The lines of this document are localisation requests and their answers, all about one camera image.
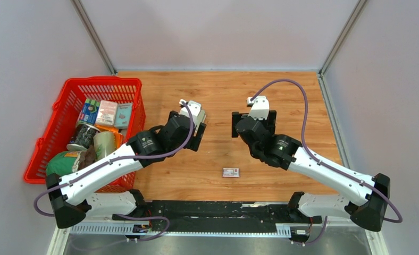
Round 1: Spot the red plastic shopping basket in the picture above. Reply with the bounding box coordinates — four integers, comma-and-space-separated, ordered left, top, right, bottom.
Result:
23, 76, 146, 184

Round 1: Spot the blue green scrubber pack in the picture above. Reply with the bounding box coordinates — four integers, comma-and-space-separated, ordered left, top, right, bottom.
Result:
75, 98, 100, 127

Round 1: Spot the green snack bag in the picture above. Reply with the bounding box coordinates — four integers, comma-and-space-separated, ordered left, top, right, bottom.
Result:
46, 151, 86, 176

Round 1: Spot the aluminium slotted cable rail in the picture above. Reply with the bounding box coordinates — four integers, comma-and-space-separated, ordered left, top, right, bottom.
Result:
70, 222, 291, 238

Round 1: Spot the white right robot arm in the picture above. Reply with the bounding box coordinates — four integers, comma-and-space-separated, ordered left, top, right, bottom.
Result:
232, 112, 390, 232

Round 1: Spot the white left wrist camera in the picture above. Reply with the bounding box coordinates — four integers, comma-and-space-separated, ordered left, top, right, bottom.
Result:
179, 99, 206, 134

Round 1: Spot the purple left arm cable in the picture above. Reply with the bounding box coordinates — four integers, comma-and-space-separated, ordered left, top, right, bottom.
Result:
33, 101, 196, 217

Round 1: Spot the dark glass jar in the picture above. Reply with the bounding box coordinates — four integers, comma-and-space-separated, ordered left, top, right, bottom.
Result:
66, 124, 100, 151

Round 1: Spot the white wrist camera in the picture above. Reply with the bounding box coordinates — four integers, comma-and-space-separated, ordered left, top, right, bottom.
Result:
179, 99, 206, 134
247, 95, 270, 121

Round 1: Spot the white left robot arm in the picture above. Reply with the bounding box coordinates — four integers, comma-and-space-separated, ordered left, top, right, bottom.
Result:
46, 106, 206, 228

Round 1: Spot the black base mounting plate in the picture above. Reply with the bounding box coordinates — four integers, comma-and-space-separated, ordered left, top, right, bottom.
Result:
130, 200, 323, 233

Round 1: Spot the red white staple box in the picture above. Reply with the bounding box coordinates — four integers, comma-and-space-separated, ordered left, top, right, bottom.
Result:
222, 168, 240, 177

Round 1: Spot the teal sponge pack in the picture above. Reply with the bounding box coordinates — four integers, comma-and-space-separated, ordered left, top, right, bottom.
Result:
113, 103, 132, 129

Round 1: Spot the pink sponge pack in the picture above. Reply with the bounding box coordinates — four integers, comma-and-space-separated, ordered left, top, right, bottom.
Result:
95, 100, 118, 126

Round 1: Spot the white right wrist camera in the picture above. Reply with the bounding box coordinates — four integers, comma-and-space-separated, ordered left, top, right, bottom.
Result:
247, 95, 270, 121

